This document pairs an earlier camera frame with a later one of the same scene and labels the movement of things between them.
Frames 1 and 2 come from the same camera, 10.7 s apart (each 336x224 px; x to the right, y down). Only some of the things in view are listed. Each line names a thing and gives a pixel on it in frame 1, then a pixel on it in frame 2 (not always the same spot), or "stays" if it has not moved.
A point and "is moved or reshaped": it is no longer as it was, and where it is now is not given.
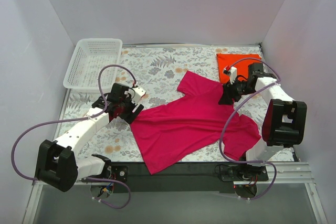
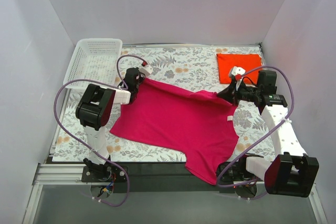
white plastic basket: x=90 y=55 stays
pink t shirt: x=190 y=124 is moved or reshaped
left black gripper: x=130 y=112 to x=135 y=87
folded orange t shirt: x=240 y=61 stays
